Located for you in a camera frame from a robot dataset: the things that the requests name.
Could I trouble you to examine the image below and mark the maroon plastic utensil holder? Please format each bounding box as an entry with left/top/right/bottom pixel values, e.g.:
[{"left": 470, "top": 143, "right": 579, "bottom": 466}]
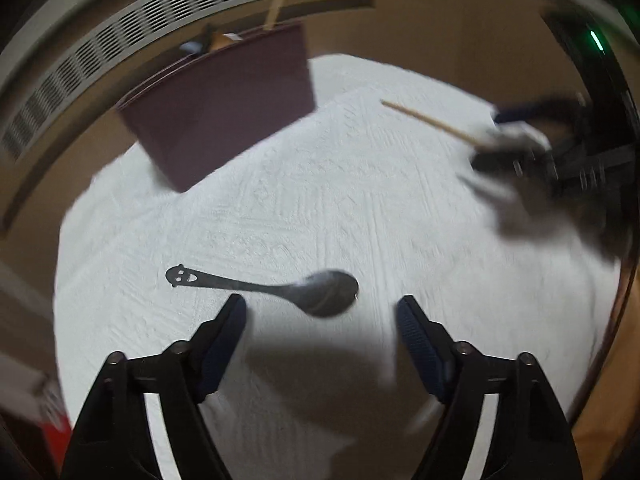
[{"left": 116, "top": 22, "right": 317, "bottom": 194}]

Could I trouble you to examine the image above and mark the white textured towel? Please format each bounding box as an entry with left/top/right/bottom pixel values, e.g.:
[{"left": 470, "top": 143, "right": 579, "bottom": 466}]
[{"left": 52, "top": 55, "right": 627, "bottom": 480}]

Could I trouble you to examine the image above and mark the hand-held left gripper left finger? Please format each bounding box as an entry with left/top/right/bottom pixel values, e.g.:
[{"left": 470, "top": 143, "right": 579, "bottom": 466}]
[{"left": 60, "top": 293, "right": 247, "bottom": 480}]

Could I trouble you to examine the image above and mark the metal spoon with smiley handle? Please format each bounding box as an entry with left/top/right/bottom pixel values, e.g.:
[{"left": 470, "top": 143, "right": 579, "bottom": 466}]
[{"left": 165, "top": 264, "right": 360, "bottom": 319}]

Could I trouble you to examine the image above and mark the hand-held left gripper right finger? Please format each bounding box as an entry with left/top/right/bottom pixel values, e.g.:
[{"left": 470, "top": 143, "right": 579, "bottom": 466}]
[{"left": 396, "top": 295, "right": 584, "bottom": 480}]

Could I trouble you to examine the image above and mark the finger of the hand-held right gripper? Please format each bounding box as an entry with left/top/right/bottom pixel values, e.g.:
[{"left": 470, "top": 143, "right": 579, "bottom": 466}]
[
  {"left": 471, "top": 132, "right": 558, "bottom": 181},
  {"left": 492, "top": 96, "right": 586, "bottom": 128}
]

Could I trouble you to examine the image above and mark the red box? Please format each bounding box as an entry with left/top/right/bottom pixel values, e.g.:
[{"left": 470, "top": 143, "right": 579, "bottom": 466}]
[{"left": 36, "top": 412, "right": 76, "bottom": 453}]

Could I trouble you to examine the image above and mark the wooden chopstick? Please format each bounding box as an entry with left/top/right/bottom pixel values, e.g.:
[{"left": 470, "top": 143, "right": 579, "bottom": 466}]
[{"left": 381, "top": 99, "right": 483, "bottom": 145}]

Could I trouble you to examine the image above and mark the large grey vent grille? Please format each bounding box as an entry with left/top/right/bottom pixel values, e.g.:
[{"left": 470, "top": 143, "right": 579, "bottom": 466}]
[{"left": 0, "top": 0, "right": 307, "bottom": 162}]

